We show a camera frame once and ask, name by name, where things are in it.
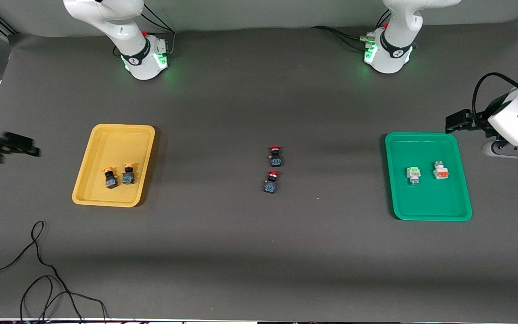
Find black left base cable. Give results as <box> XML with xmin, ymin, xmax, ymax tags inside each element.
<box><xmin>311</xmin><ymin>25</ymin><xmax>375</xmax><ymax>51</ymax></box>

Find black right base cable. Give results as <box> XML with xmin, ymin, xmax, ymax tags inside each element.
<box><xmin>140</xmin><ymin>4</ymin><xmax>177</xmax><ymax>58</ymax></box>

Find red capped push button switch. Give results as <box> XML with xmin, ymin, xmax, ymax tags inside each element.
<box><xmin>263</xmin><ymin>171</ymin><xmax>281</xmax><ymax>194</ymax></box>
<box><xmin>268</xmin><ymin>145</ymin><xmax>284</xmax><ymax>167</ymax></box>

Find yellow plastic tray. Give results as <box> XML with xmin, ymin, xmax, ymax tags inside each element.
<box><xmin>71</xmin><ymin>123</ymin><xmax>156</xmax><ymax>208</ymax></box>

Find black base cable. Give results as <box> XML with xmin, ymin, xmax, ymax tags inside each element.
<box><xmin>140</xmin><ymin>4</ymin><xmax>177</xmax><ymax>58</ymax></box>
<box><xmin>311</xmin><ymin>25</ymin><xmax>375</xmax><ymax>51</ymax></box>

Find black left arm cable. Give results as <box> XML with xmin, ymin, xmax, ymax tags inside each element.
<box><xmin>472</xmin><ymin>72</ymin><xmax>518</xmax><ymax>123</ymax></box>

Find orange white push button switch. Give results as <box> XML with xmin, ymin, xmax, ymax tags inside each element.
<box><xmin>433</xmin><ymin>160</ymin><xmax>450</xmax><ymax>181</ymax></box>

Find green plastic tray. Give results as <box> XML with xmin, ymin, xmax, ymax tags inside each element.
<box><xmin>384</xmin><ymin>132</ymin><xmax>473</xmax><ymax>221</ymax></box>

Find loose thin black cable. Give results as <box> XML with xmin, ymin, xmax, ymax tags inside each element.
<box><xmin>0</xmin><ymin>220</ymin><xmax>109</xmax><ymax>324</ymax></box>

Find dark grey table mat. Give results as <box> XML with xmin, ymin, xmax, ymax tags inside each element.
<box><xmin>0</xmin><ymin>18</ymin><xmax>518</xmax><ymax>322</ymax></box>

